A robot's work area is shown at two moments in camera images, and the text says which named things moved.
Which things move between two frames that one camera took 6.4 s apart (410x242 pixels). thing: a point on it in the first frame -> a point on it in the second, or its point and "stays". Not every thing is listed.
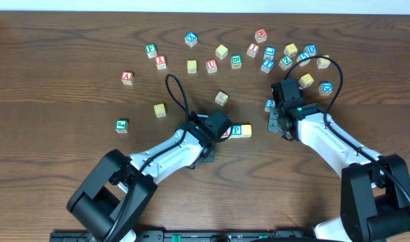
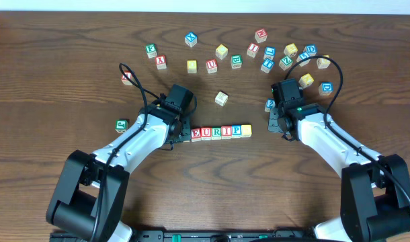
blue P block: [236, 130] stays
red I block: [226, 133] stays
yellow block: [246, 130] stays
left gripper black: [209, 153] -> [185, 131]
